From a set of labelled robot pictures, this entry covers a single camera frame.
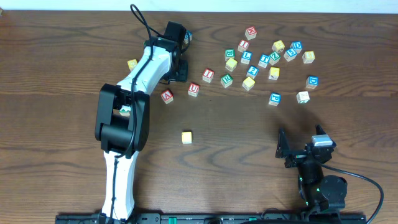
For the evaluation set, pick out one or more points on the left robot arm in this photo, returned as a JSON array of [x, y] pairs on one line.
[[123, 116]]

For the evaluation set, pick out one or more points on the green R block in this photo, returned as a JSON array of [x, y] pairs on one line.
[[226, 80]]

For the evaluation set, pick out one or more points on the yellow C block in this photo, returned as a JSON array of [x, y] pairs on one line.
[[187, 137]]

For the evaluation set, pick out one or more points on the blue L block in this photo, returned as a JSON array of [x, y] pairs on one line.
[[246, 57]]

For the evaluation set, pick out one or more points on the plain L block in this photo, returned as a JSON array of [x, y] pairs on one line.
[[302, 97]]

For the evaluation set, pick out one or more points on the blue P block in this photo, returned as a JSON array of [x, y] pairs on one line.
[[274, 99]]

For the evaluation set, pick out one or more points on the red block top right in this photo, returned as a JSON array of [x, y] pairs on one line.
[[250, 32]]

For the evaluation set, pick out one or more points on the yellow 8 block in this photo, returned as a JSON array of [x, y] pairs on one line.
[[308, 57]]

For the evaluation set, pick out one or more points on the red i block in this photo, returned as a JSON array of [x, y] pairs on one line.
[[243, 45], [208, 75]]

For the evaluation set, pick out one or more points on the yellow block upper right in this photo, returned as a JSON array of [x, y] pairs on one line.
[[278, 46]]

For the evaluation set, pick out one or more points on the blue 5 block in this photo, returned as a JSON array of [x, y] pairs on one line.
[[290, 54]]

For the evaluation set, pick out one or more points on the red U block centre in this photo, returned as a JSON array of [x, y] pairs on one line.
[[193, 89]]

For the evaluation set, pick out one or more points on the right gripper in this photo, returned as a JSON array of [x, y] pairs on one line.
[[298, 156]]

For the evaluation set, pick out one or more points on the yellow hammer block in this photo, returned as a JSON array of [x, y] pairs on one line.
[[274, 73]]

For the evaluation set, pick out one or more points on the blue D block right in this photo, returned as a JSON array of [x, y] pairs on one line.
[[312, 82]]

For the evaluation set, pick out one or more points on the red I block upper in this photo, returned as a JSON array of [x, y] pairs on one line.
[[243, 45]]

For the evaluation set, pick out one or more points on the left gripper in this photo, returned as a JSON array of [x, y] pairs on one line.
[[181, 72]]

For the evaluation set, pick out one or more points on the red I block centre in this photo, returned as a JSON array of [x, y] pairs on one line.
[[208, 75]]

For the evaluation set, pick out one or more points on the blue 2 block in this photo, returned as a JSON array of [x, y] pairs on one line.
[[252, 72]]

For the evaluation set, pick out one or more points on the green B block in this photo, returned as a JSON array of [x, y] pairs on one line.
[[229, 53]]

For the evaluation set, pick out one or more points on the red A block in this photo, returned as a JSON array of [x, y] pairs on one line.
[[167, 96]]

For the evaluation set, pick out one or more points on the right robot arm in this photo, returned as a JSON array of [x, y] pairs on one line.
[[324, 195]]

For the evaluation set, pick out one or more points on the green J block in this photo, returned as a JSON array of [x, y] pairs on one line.
[[125, 111]]

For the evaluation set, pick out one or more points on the blue D block upper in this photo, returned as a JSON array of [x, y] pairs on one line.
[[296, 46]]

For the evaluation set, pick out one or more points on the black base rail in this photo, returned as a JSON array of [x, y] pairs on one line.
[[271, 216]]

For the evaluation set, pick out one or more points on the blue X block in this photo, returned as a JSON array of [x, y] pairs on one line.
[[188, 37]]

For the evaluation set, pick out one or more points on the yellow block under B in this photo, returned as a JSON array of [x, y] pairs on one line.
[[231, 64]]

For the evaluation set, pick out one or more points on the yellow S block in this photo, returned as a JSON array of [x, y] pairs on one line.
[[248, 83]]

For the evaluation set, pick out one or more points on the blue T block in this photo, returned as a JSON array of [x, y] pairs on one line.
[[264, 60]]

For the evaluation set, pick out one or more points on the green Z block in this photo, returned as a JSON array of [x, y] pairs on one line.
[[274, 58]]

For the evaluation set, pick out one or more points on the yellow block far left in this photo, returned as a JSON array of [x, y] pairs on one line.
[[132, 64]]

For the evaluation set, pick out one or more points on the blue d block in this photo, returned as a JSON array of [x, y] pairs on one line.
[[312, 82], [296, 46]]

